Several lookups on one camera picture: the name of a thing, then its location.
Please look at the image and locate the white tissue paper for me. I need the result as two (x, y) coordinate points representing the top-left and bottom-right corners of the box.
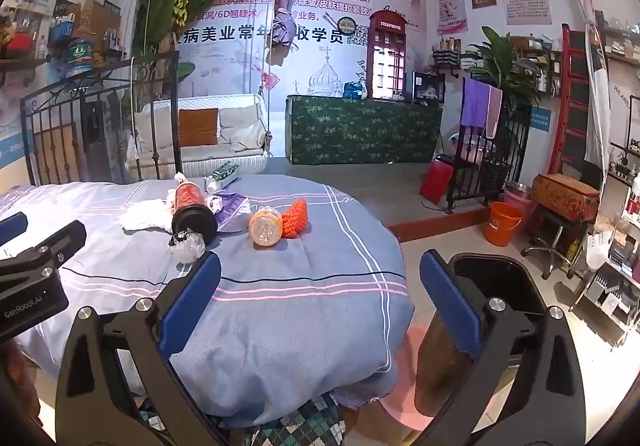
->
(119, 199), (172, 233)

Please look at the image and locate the clear plastic packaging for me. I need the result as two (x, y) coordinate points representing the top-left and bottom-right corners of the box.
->
(168, 229), (207, 264)

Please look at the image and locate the red can black lid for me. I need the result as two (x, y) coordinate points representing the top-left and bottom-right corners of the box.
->
(171, 181), (218, 247)

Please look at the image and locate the purple snack bag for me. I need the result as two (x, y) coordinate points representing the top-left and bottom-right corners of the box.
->
(212, 191), (252, 233)

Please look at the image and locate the orange juice plastic bottle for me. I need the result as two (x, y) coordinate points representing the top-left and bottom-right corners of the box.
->
(248, 206), (283, 247)

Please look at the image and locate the orange foam fruit net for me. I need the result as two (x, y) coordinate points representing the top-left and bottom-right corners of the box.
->
(282, 199), (308, 239)

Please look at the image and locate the dark brown trash bin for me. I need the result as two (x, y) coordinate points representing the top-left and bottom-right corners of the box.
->
(414, 249), (546, 417)

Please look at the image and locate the white rolling cart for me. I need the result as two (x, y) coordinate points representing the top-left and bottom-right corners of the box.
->
(569, 225), (640, 342)

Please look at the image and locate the pink plastic stool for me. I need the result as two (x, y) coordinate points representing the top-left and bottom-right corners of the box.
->
(380, 325), (433, 432)

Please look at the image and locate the black iron fence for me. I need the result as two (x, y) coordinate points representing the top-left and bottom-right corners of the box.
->
(20, 51), (183, 186)

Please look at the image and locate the swivel stool chrome base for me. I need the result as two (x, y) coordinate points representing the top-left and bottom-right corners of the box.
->
(521, 206), (589, 280)

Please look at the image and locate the green white carton box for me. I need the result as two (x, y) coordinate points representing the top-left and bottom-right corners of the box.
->
(204, 161), (240, 193)

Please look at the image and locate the orange plastic bucket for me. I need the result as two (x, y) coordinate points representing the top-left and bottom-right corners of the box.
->
(484, 201), (524, 247)

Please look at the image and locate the orange brown cushion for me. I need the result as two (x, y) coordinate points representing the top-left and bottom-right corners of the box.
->
(179, 109), (218, 147)

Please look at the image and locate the pink plastic basin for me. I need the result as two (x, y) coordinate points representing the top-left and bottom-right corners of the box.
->
(504, 181), (534, 232)

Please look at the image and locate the orange patterned suitcase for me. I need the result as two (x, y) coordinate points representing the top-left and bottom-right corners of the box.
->
(532, 174), (600, 223)

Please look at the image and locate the checkered green floor mat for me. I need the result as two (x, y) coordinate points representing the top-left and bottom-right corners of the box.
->
(134, 392), (347, 446)

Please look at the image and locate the white swing sofa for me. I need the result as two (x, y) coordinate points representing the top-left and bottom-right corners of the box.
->
(125, 94), (270, 181)

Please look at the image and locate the black metal rack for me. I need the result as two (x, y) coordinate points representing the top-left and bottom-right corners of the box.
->
(446, 94), (532, 214)

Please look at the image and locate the red bag on floor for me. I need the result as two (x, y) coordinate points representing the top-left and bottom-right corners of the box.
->
(419, 155), (454, 204)

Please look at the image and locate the red ladder shelf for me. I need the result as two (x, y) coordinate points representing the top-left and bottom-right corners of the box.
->
(549, 23), (590, 173)

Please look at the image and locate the white hanging garment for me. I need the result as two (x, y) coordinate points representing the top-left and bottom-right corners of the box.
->
(577, 0), (611, 185)

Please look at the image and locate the pink towel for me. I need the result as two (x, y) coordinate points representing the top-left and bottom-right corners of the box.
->
(485, 86), (502, 140)

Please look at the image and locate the purple towel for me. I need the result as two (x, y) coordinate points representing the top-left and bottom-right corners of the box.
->
(460, 78), (490, 128)

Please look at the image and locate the potted green plant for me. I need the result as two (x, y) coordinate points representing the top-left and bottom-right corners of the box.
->
(461, 26), (541, 110)

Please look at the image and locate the red telephone booth cabinet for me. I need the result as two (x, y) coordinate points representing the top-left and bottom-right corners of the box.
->
(366, 9), (407, 100)

